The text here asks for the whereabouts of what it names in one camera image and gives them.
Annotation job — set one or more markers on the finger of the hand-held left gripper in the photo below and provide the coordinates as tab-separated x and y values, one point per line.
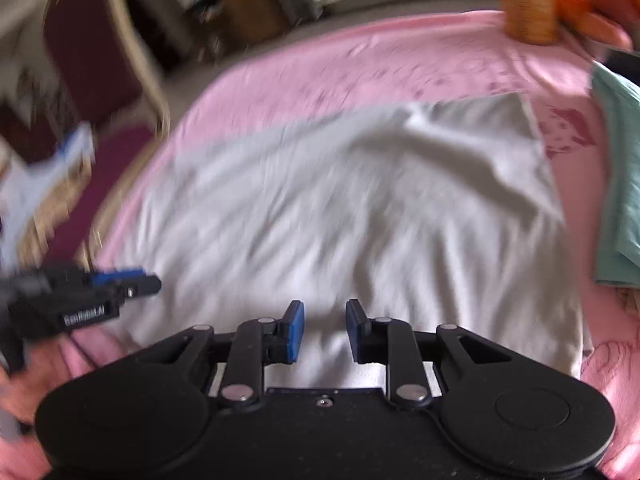
120	276
137	289

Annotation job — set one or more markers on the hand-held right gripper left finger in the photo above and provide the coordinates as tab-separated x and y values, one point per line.
294	332

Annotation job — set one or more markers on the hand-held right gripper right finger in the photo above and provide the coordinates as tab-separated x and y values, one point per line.
356	332

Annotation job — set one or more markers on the white sweatshirt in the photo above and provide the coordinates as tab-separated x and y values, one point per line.
325	210

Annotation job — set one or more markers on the beige garment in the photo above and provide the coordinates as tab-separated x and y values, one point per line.
45	230

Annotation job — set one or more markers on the light blue waffle garment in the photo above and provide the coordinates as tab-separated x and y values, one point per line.
45	180

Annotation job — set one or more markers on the pink printed blanket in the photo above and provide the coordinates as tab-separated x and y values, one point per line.
325	75

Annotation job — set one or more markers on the teal folded cloth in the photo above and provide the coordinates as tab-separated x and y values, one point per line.
625	185

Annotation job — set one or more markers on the orange juice bottle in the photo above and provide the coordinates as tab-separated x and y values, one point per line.
530	10

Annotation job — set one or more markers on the maroon chair with gold frame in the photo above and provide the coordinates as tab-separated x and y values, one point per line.
85	45

